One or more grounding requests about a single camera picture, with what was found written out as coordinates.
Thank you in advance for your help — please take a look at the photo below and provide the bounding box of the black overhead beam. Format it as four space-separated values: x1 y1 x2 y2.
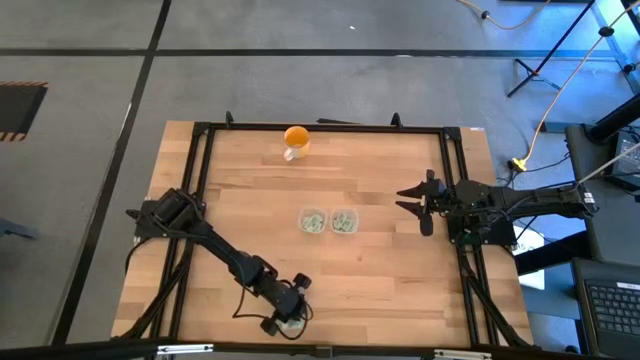
0 338 640 360

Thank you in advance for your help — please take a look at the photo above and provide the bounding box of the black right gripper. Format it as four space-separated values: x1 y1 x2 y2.
395 168 451 237

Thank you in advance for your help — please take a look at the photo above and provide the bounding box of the orange floor cable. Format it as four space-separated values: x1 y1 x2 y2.
457 0 554 30

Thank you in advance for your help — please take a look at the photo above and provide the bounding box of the black desk bar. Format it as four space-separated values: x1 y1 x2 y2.
514 230 591 276

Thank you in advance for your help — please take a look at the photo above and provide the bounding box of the white paper sheet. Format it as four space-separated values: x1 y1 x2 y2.
512 225 547 291

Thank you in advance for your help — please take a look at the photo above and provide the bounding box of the silver bracket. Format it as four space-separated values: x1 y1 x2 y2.
433 348 494 360
157 343 215 356

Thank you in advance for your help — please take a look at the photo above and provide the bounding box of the clear plastic container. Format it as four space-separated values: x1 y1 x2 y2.
329 207 360 236
298 206 329 235

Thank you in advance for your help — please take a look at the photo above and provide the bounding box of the black laptop keyboard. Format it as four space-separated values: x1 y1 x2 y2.
571 257 640 360

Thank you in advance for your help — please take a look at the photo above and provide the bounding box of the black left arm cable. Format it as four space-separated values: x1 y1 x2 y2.
231 284 315 341

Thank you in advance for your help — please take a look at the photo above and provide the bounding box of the black hazard-striped floor mat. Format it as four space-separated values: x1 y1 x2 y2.
0 81 50 143

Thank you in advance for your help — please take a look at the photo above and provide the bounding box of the grey desk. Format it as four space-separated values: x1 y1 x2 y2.
564 122 640 266

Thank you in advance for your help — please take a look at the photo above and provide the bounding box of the yellow mug white handle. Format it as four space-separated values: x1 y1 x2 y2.
282 125 311 162

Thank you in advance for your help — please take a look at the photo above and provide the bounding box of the black device on desk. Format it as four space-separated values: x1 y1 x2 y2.
612 130 640 189

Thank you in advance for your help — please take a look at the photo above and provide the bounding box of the thick black pole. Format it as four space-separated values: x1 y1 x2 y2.
585 93 640 145

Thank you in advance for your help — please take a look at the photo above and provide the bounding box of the yellow extension cable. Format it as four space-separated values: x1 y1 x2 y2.
509 0 640 172

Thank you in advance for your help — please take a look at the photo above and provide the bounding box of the black aluminium table frame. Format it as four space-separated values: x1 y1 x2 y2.
112 110 535 351

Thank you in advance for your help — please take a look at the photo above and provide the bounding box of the grey floor object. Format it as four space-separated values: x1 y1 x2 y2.
0 218 40 241

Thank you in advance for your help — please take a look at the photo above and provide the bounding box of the white cable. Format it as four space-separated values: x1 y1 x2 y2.
574 142 640 189

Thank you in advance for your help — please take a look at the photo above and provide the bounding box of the silver aluminium rail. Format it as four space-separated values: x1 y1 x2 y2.
592 0 640 96

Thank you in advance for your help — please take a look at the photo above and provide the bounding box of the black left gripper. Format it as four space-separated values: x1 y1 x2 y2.
255 272 312 337

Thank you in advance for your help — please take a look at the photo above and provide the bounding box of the black tripod stand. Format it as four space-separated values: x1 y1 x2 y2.
506 0 597 99

